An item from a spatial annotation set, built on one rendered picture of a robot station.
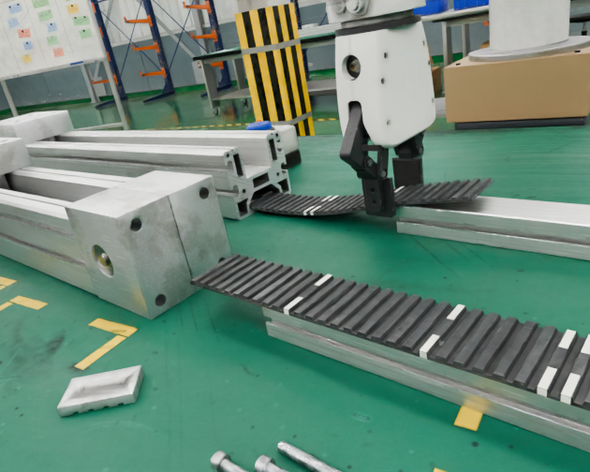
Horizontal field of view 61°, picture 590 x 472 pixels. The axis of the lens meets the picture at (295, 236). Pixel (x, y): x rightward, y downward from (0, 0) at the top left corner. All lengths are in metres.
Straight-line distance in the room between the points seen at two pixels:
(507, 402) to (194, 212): 0.29
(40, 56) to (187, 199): 6.09
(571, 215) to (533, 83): 0.46
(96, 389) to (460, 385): 0.23
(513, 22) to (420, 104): 0.45
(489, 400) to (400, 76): 0.28
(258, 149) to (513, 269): 0.35
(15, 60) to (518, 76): 6.20
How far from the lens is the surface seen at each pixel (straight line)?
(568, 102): 0.88
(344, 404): 0.31
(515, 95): 0.89
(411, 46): 0.48
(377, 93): 0.44
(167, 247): 0.44
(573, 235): 0.44
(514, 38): 0.93
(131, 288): 0.45
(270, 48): 3.77
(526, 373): 0.27
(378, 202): 0.48
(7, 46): 6.74
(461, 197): 0.46
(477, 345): 0.29
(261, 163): 0.65
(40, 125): 1.10
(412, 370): 0.31
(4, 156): 0.81
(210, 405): 0.33
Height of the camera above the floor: 0.99
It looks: 23 degrees down
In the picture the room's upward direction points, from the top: 11 degrees counter-clockwise
